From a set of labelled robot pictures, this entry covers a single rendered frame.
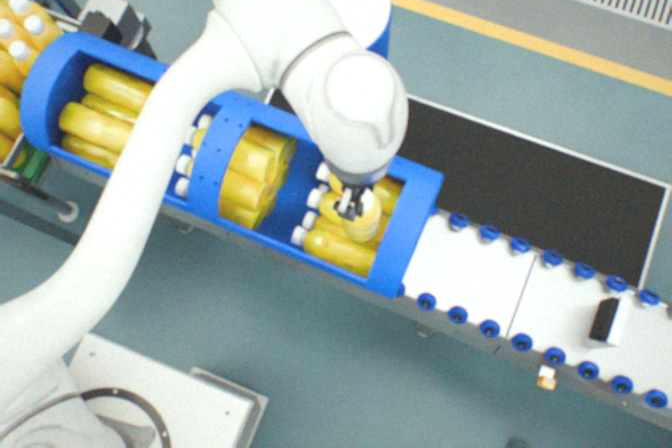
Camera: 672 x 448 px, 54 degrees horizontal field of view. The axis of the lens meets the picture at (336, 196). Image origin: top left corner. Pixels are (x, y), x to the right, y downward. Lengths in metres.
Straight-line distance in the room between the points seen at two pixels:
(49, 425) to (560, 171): 1.87
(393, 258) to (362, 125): 0.66
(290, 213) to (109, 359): 0.50
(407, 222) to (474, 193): 1.18
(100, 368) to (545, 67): 2.04
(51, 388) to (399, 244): 0.68
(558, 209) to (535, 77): 0.60
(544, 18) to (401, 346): 1.45
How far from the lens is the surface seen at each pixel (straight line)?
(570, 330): 1.60
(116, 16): 1.97
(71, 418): 1.31
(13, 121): 1.75
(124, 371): 1.50
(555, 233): 2.45
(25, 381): 0.72
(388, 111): 0.64
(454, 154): 2.46
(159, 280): 2.59
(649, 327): 1.66
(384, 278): 1.30
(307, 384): 2.47
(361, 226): 1.10
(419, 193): 1.28
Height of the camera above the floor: 2.46
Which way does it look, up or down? 75 degrees down
